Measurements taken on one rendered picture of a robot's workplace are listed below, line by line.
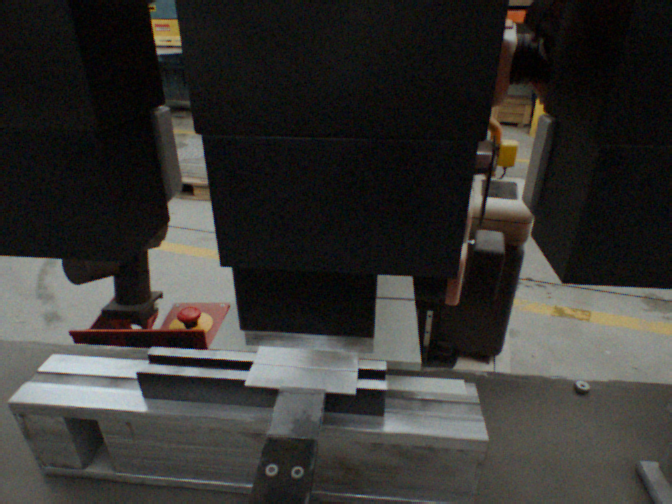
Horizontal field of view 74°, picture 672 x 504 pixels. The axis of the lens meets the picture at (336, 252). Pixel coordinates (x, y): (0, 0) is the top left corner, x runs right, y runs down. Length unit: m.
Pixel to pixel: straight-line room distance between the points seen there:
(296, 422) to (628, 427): 0.37
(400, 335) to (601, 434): 0.25
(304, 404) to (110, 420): 0.17
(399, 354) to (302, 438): 0.11
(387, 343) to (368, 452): 0.09
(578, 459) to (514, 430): 0.06
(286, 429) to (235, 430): 0.08
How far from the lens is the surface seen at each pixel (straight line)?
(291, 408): 0.34
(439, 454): 0.39
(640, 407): 0.61
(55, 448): 0.49
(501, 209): 1.24
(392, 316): 0.42
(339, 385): 0.35
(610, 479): 0.52
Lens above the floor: 1.25
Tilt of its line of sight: 29 degrees down
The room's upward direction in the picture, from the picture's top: straight up
